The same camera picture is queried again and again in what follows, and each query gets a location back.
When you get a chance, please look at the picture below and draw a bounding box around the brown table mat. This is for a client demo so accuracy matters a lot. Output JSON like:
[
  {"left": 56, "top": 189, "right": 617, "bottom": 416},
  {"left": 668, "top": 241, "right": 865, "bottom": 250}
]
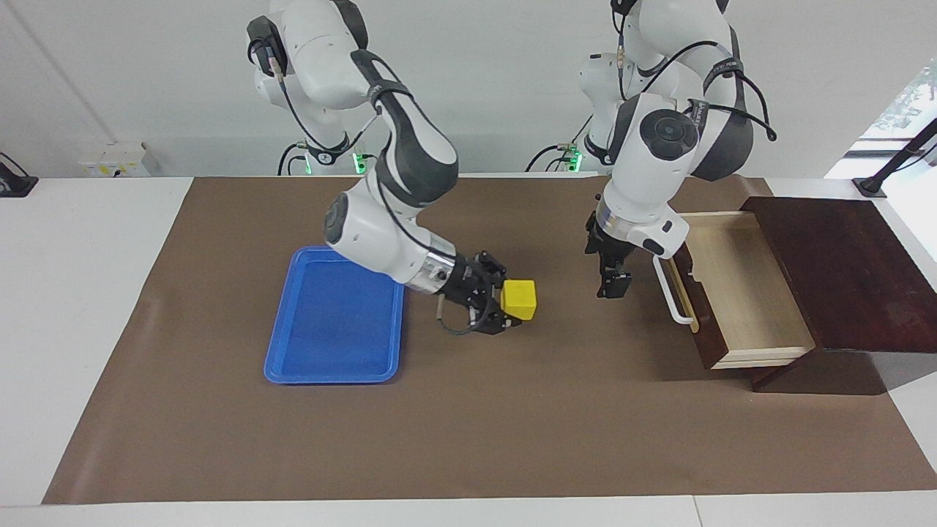
[{"left": 42, "top": 174, "right": 937, "bottom": 506}]

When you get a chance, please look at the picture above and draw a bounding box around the wooden drawer with white handle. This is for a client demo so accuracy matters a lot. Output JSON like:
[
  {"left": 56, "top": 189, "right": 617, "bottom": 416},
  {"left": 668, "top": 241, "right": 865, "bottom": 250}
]
[{"left": 653, "top": 210, "right": 817, "bottom": 370}]

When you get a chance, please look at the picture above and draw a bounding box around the black left arm base cable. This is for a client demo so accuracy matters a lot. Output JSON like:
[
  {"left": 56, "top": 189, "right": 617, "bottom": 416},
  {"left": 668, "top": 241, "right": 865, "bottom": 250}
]
[{"left": 525, "top": 113, "right": 595, "bottom": 173}]

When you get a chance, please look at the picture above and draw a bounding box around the blue plastic tray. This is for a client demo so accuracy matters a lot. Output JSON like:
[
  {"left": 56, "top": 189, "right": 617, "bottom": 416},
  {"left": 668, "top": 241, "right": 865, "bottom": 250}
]
[{"left": 264, "top": 245, "right": 408, "bottom": 386}]

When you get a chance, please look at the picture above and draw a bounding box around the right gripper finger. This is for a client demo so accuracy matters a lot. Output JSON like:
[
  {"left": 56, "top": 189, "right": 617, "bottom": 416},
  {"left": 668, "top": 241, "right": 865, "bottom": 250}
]
[
  {"left": 468, "top": 304, "right": 525, "bottom": 337},
  {"left": 476, "top": 250, "right": 508, "bottom": 286}
]

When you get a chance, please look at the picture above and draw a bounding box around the black right arm base cable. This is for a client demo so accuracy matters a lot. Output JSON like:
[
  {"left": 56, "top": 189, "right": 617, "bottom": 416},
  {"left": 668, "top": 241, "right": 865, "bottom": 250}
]
[{"left": 277, "top": 141, "right": 308, "bottom": 176}]

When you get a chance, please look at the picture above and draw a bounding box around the black camera stand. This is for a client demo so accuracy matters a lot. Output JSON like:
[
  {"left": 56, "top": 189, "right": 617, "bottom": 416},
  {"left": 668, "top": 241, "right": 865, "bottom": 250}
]
[{"left": 853, "top": 117, "right": 937, "bottom": 200}]

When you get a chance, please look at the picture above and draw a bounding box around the black arm base cable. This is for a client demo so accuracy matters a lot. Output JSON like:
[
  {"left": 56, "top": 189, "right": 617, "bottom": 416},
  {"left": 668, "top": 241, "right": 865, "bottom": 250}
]
[
  {"left": 277, "top": 141, "right": 308, "bottom": 176},
  {"left": 525, "top": 113, "right": 595, "bottom": 173}
]

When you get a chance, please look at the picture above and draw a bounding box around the dark wooden cabinet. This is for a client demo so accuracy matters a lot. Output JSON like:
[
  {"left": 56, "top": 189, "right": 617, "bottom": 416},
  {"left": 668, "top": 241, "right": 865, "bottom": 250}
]
[{"left": 739, "top": 195, "right": 937, "bottom": 397}]

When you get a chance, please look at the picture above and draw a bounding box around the yellow cube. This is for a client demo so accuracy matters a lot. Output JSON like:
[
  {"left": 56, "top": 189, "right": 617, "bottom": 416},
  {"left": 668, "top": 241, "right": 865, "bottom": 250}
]
[{"left": 501, "top": 279, "right": 537, "bottom": 321}]

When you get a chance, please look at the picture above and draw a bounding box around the black table clamp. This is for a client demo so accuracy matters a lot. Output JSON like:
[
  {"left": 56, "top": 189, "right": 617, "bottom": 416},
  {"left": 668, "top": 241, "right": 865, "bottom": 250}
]
[{"left": 0, "top": 152, "right": 39, "bottom": 198}]

